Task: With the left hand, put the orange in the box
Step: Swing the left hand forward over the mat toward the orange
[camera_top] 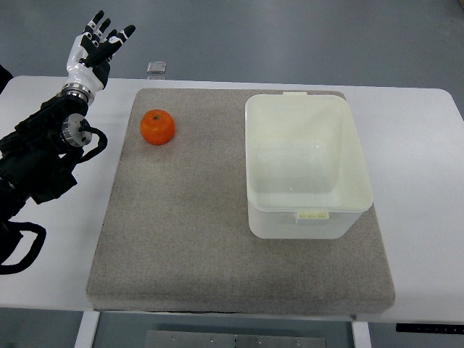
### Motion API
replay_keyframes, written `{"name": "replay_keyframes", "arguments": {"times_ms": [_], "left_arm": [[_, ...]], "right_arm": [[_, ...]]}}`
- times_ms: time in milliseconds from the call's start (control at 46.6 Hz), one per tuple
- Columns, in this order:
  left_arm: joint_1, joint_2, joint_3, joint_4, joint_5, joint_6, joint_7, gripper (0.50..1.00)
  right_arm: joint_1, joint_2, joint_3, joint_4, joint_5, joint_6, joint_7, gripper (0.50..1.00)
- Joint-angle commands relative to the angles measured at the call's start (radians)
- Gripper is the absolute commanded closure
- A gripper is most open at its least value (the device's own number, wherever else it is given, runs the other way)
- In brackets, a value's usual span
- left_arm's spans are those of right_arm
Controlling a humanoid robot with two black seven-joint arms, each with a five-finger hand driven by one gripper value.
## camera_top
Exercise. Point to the white plastic box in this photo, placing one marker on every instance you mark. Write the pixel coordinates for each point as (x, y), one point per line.
(306, 176)

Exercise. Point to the black table control panel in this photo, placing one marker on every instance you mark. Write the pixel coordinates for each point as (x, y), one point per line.
(427, 328)

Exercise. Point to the white right table leg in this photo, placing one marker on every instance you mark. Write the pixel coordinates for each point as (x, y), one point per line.
(361, 334)

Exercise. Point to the white table leg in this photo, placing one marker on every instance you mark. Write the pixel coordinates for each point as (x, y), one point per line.
(361, 334)
(87, 329)

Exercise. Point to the orange fruit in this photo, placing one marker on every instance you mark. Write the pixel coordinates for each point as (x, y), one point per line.
(157, 127)

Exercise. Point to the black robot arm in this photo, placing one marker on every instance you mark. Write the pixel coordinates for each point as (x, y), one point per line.
(37, 162)

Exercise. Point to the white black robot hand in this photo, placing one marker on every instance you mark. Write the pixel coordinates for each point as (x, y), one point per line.
(88, 64)

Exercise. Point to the white left table leg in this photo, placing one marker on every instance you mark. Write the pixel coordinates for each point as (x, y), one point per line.
(87, 329)

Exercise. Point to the grey felt mat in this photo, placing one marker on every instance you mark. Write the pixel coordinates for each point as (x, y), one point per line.
(176, 238)

